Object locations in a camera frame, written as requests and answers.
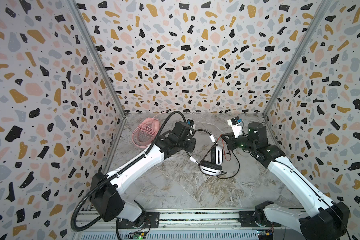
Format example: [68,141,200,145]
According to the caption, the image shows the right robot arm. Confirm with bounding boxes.
[222,117,350,240]

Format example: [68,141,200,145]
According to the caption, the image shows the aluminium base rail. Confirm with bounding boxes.
[72,208,304,240]

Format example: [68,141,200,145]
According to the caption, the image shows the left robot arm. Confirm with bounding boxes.
[70,111,196,232]

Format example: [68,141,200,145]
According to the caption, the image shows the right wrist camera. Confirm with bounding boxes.
[227,116,243,139]

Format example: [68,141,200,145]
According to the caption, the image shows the red cable loop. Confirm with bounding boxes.
[220,137,232,161]

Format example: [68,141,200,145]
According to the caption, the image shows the white black headphones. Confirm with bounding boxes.
[186,129,226,177]

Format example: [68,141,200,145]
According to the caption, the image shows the pink headphones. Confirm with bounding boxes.
[132,117,161,149]

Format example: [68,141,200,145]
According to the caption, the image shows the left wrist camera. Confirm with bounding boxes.
[187,119,196,129]

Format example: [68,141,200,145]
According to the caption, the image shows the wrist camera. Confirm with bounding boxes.
[227,116,243,139]
[187,119,196,129]

